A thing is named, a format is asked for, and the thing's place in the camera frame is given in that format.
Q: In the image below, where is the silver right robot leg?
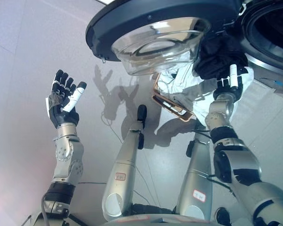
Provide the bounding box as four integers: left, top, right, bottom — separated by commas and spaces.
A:
175, 130, 214, 223

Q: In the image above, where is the dark grey washing machine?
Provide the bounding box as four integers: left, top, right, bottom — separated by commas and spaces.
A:
235, 0, 283, 95

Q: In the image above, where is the black garment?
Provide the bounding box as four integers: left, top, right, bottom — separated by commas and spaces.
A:
194, 32, 250, 81

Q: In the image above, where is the brown laundry basket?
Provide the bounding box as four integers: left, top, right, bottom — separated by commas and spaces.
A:
151, 73, 195, 123

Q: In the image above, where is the silver robot leg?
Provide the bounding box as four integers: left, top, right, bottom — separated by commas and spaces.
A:
100, 122, 146, 223
175, 130, 214, 223

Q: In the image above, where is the white clothes pile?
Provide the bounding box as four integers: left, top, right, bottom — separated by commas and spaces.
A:
155, 49, 255, 123

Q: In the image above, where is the silver robot torso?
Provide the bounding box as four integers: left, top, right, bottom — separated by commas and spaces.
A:
25, 203, 227, 226

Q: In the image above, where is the silver left robot leg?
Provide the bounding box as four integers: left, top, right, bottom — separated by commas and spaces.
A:
100, 122, 146, 223

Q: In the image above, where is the black left robot foot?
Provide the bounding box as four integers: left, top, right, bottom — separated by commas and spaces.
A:
136, 105, 148, 123

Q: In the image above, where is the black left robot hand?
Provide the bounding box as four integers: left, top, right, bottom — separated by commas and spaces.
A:
45, 69, 87, 129

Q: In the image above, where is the round glass washing machine door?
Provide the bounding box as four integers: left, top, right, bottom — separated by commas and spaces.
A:
85, 0, 241, 76

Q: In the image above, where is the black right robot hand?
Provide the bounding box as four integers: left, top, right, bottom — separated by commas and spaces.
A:
216, 64, 243, 95

